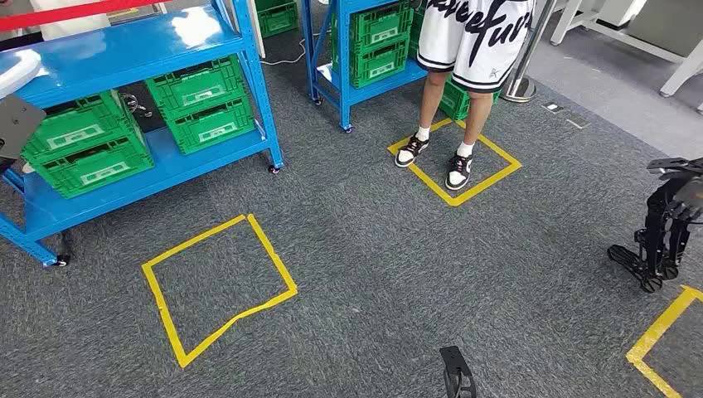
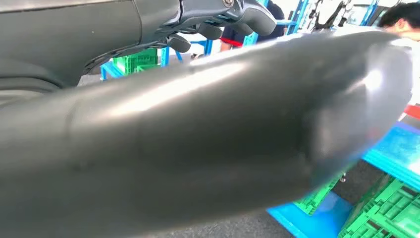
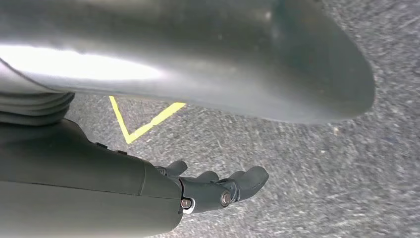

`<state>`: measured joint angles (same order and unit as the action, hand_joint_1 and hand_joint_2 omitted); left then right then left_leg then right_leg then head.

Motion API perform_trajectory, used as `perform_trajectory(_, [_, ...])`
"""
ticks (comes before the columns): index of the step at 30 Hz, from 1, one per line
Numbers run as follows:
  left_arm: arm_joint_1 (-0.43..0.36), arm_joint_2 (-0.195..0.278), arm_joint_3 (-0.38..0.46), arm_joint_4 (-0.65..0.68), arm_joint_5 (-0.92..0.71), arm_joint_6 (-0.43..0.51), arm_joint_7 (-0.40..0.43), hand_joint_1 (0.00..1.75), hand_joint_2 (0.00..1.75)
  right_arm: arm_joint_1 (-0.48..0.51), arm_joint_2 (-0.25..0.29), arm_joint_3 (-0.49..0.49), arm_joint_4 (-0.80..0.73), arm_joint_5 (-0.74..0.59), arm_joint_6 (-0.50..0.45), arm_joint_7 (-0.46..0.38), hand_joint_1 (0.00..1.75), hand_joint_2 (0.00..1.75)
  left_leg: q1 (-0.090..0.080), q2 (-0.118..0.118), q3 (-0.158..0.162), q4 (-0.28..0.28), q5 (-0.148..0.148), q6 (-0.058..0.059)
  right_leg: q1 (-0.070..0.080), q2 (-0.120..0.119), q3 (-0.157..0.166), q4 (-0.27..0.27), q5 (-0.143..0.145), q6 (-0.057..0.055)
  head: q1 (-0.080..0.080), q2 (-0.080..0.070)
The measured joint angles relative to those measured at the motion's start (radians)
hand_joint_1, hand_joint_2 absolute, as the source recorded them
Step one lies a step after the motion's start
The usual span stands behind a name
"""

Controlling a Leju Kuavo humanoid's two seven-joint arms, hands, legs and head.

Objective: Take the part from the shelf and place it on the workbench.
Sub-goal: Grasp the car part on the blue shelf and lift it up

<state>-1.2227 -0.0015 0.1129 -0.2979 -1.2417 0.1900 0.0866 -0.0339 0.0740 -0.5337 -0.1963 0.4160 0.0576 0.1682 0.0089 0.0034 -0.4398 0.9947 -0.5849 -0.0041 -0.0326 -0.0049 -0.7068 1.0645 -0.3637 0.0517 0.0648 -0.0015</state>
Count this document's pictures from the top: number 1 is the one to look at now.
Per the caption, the white curved plastic part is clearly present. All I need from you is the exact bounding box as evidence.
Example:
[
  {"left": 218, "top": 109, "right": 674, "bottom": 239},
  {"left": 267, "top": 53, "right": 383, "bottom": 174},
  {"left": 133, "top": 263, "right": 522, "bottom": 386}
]
[{"left": 0, "top": 49, "right": 43, "bottom": 101}]

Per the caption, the blue metal shelf rack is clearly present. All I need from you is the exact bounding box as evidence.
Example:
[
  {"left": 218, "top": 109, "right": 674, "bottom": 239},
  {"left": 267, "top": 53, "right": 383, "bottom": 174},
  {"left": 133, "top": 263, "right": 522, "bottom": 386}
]
[
  {"left": 0, "top": 0, "right": 285, "bottom": 269},
  {"left": 300, "top": 0, "right": 457, "bottom": 134}
]

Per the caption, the black and white sneaker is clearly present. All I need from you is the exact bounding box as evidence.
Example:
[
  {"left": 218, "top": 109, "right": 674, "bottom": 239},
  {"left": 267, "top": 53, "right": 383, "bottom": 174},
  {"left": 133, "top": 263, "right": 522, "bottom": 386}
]
[
  {"left": 394, "top": 134, "right": 431, "bottom": 170},
  {"left": 444, "top": 153, "right": 474, "bottom": 192}
]

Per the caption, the chrome stanchion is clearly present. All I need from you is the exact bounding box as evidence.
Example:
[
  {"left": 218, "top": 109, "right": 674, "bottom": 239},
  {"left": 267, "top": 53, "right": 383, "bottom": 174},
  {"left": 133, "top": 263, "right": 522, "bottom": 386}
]
[{"left": 501, "top": 0, "right": 557, "bottom": 104}]

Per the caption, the chrome chair base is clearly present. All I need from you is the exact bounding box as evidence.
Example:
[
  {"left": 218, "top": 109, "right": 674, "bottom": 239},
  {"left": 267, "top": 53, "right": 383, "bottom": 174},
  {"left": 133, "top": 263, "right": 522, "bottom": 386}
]
[{"left": 119, "top": 92, "right": 153, "bottom": 119}]

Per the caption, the red barrier belt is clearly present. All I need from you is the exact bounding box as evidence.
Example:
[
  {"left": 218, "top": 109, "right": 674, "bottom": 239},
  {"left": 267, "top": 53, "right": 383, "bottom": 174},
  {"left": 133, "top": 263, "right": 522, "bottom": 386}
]
[{"left": 0, "top": 0, "right": 168, "bottom": 33}]

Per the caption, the white cable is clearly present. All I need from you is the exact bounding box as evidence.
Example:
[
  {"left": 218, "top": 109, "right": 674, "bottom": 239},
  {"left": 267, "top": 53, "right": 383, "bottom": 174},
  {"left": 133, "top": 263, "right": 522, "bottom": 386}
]
[{"left": 259, "top": 36, "right": 310, "bottom": 67}]

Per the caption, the black robot torso bracket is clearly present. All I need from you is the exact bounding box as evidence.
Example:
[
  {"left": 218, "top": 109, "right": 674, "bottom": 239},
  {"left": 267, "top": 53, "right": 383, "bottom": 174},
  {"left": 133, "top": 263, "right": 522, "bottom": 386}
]
[{"left": 439, "top": 346, "right": 478, "bottom": 398}]

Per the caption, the white table frame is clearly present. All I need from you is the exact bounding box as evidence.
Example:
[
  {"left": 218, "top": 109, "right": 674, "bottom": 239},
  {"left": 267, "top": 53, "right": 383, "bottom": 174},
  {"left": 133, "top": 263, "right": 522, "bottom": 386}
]
[{"left": 549, "top": 0, "right": 703, "bottom": 114}]

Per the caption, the black wheeled mechanical frame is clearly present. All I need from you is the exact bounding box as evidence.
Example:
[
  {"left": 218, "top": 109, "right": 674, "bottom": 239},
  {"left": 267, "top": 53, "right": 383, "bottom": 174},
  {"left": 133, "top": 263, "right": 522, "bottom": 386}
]
[{"left": 606, "top": 156, "right": 703, "bottom": 295}]

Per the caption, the black wrist mount plate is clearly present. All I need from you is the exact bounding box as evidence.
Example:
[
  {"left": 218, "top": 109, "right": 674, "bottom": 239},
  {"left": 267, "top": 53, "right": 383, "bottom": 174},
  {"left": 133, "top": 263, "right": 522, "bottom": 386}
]
[{"left": 0, "top": 94, "right": 48, "bottom": 162}]

